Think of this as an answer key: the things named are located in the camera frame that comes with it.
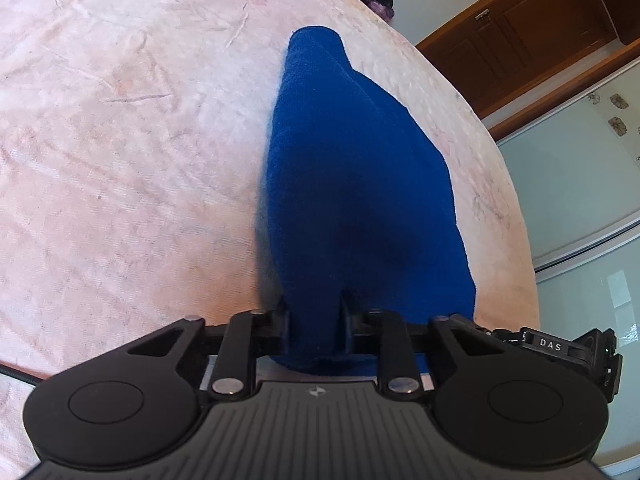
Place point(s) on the frosted glass wardrobe door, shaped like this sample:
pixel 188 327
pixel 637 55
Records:
pixel 580 185

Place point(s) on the pink bed sheet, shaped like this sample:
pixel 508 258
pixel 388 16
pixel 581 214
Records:
pixel 130 150

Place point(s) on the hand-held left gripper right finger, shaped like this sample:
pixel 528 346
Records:
pixel 346 330

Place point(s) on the brown wooden cabinet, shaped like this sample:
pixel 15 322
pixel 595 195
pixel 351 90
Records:
pixel 530 35

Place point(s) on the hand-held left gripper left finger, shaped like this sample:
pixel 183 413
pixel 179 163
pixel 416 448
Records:
pixel 282 327

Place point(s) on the blue knit sweater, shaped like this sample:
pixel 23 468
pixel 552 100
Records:
pixel 355 185

